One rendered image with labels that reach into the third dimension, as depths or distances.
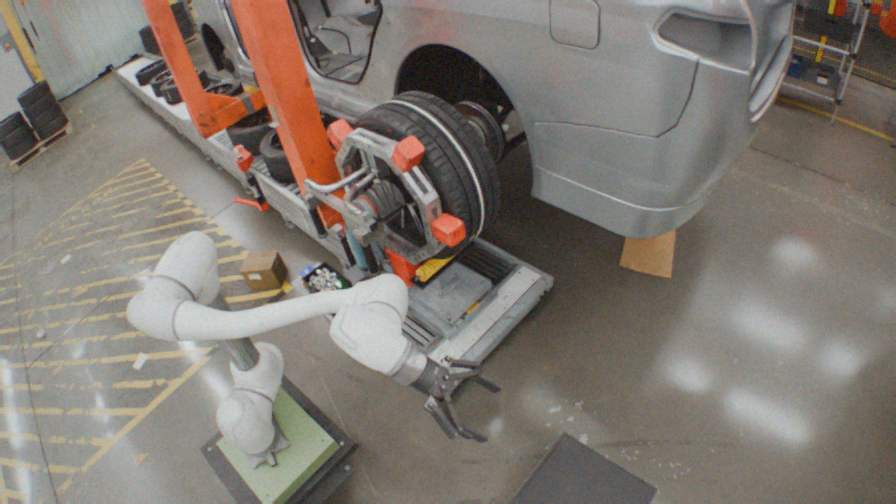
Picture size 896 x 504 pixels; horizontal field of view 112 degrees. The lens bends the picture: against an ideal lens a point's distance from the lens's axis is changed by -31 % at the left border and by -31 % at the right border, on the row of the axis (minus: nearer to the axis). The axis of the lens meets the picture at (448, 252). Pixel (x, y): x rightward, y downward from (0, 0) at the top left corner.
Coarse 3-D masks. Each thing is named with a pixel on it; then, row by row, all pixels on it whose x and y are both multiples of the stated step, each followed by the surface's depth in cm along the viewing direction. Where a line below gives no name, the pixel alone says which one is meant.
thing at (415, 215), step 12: (360, 156) 174; (360, 168) 180; (420, 168) 147; (396, 180) 174; (408, 192) 175; (408, 204) 173; (396, 216) 190; (408, 216) 192; (420, 216) 174; (396, 228) 189; (408, 228) 188; (420, 228) 178; (420, 240) 180
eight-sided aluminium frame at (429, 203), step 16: (352, 144) 152; (368, 144) 144; (384, 144) 145; (336, 160) 170; (352, 160) 173; (400, 176) 142; (416, 176) 143; (416, 192) 141; (432, 192) 143; (432, 208) 144; (384, 224) 188; (384, 240) 184; (400, 240) 183; (432, 240) 153; (416, 256) 170
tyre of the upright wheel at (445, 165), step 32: (416, 96) 154; (352, 128) 163; (384, 128) 147; (416, 128) 141; (448, 128) 146; (448, 160) 143; (480, 160) 149; (448, 192) 143; (480, 224) 162; (448, 256) 170
